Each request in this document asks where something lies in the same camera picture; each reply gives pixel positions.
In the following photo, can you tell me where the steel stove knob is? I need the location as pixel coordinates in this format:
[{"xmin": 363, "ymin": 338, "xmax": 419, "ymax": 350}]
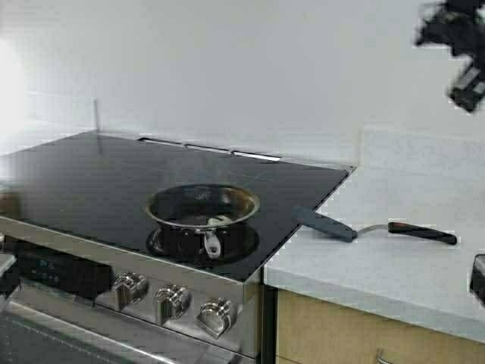
[
  {"xmin": 153, "ymin": 284, "xmax": 192, "ymax": 325},
  {"xmin": 196, "ymin": 298, "xmax": 237, "ymax": 339},
  {"xmin": 111, "ymin": 272, "xmax": 149, "ymax": 312}
]

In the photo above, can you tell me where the raw shrimp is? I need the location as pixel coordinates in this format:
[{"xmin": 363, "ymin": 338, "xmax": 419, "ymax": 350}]
[{"xmin": 207, "ymin": 215, "xmax": 232, "ymax": 226}]

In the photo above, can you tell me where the middle steel stove knob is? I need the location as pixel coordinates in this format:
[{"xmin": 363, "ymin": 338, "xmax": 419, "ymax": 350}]
[{"xmin": 153, "ymin": 284, "xmax": 192, "ymax": 325}]

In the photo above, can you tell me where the right steel stove knob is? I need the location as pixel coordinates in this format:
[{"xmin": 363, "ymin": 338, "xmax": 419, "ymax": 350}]
[{"xmin": 196, "ymin": 298, "xmax": 237, "ymax": 339}]

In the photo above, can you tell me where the wooden base cabinet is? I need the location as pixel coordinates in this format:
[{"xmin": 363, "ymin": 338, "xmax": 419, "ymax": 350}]
[{"xmin": 276, "ymin": 290, "xmax": 484, "ymax": 363}]

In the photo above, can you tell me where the left steel stove knob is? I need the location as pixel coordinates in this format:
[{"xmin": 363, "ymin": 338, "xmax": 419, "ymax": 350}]
[{"xmin": 111, "ymin": 272, "xmax": 149, "ymax": 312}]

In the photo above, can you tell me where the stainless steel stove range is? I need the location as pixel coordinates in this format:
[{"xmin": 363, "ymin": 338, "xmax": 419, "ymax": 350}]
[{"xmin": 1, "ymin": 132, "xmax": 351, "ymax": 363}]

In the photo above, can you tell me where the black appliance at right edge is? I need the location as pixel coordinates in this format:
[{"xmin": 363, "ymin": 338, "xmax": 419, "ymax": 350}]
[{"xmin": 469, "ymin": 254, "xmax": 485, "ymax": 305}]

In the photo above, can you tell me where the black frying pan steel rim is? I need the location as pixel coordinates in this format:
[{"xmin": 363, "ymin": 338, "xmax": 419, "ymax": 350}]
[{"xmin": 144, "ymin": 184, "xmax": 261, "ymax": 259}]

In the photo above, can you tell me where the steel cabinet drawer handle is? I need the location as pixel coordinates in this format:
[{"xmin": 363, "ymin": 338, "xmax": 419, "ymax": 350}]
[{"xmin": 375, "ymin": 347, "xmax": 396, "ymax": 364}]

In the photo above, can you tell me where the black spatula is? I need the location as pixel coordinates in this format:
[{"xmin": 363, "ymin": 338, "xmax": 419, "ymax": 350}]
[{"xmin": 292, "ymin": 206, "xmax": 458, "ymax": 246}]

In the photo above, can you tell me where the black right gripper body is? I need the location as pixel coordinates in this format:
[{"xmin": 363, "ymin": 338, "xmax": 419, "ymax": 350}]
[{"xmin": 415, "ymin": 1, "xmax": 484, "ymax": 112}]

